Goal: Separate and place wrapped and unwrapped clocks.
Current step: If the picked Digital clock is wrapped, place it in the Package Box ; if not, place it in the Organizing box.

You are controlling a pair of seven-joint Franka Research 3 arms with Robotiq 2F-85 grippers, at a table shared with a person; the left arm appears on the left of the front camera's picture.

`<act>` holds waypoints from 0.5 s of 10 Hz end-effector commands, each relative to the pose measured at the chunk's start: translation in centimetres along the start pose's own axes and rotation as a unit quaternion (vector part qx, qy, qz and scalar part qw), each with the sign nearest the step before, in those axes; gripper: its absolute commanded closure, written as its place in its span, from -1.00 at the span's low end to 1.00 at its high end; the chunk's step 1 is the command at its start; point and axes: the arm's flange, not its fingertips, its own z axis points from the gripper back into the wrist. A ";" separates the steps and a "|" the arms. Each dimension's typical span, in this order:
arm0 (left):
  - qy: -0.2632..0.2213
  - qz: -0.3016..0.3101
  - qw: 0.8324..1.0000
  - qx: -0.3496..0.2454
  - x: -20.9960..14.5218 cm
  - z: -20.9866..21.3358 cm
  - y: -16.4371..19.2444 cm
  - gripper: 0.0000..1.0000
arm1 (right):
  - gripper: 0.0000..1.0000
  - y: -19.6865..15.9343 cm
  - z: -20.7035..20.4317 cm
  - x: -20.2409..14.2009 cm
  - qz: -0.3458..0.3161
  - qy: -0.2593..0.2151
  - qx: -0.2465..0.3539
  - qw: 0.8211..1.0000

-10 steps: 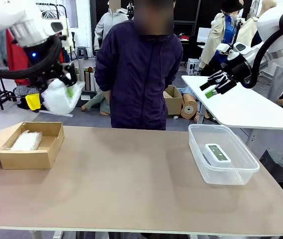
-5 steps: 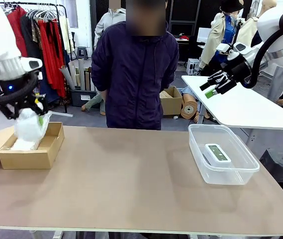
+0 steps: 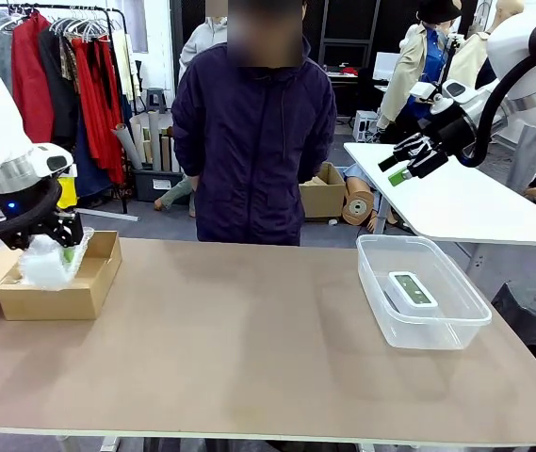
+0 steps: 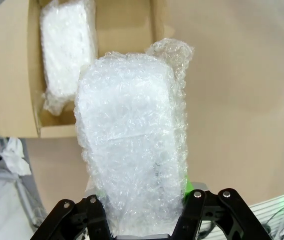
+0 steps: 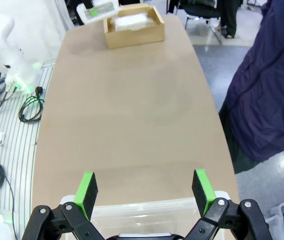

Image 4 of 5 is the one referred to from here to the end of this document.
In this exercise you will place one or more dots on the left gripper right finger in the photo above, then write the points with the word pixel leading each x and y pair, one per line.
pixel 214 220

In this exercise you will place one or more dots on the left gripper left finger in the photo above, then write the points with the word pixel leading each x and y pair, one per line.
pixel 82 220

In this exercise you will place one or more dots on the bulky bubble-wrapped clock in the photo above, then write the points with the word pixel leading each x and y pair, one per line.
pixel 131 125

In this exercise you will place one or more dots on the brown cardboard box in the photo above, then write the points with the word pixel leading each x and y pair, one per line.
pixel 124 25

